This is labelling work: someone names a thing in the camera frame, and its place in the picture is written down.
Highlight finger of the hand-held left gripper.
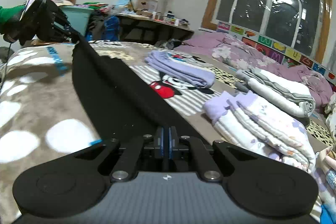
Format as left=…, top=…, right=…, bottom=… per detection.
left=54, top=9, right=72, bottom=30
left=52, top=25, right=80, bottom=43

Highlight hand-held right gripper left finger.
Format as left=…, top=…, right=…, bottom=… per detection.
left=75, top=126, right=165, bottom=183

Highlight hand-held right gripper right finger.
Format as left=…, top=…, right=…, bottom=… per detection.
left=168, top=126, right=253, bottom=183

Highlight black pants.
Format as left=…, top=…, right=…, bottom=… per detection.
left=71, top=33, right=212, bottom=147

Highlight person's left forearm green sleeve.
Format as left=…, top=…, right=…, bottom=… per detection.
left=0, top=6, right=25, bottom=28

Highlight dark clothes pile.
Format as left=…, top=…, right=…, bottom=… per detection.
left=88, top=10, right=111, bottom=40

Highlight teal storage box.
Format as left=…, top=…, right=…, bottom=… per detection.
left=62, top=6, right=95, bottom=37

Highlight blue bag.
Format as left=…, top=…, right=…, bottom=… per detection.
left=103, top=16, right=120, bottom=42

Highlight folded purple cartoon garment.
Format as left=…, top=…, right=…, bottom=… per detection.
left=144, top=50, right=216, bottom=89

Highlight open cardboard box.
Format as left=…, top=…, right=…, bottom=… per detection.
left=130, top=0, right=159, bottom=15

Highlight dark wooden desk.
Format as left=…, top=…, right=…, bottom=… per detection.
left=115, top=13, right=195, bottom=44

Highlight folded white purple floral garment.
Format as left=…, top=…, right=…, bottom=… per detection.
left=203, top=91, right=317, bottom=175

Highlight crumpled grey cloth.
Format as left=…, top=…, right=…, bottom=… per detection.
left=154, top=39, right=185, bottom=50

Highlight clutter of small desk bottles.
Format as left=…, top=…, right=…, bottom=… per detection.
left=152, top=11, right=190, bottom=27

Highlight pink floral quilt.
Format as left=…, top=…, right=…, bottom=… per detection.
left=175, top=32, right=334, bottom=109

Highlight folded white grey garment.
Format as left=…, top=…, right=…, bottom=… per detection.
left=235, top=68, right=316, bottom=118

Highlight cartoon print bedding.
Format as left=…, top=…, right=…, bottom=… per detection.
left=312, top=93, right=336, bottom=224

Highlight black cable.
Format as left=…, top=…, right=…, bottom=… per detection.
left=3, top=40, right=13, bottom=76

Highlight colourful alphabet wall mat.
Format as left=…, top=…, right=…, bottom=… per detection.
left=217, top=21, right=336, bottom=81

